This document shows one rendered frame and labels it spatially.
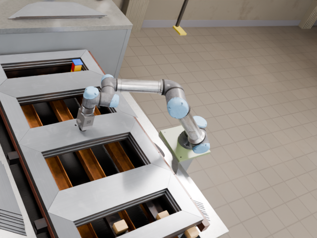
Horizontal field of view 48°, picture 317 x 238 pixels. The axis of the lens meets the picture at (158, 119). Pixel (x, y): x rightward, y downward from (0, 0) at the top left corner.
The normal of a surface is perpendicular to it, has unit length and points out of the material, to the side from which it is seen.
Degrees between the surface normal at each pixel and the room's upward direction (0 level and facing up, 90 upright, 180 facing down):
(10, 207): 0
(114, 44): 90
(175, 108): 88
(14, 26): 0
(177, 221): 0
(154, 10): 90
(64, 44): 90
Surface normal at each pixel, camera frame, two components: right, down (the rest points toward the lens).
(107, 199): 0.29, -0.71
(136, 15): 0.48, 0.69
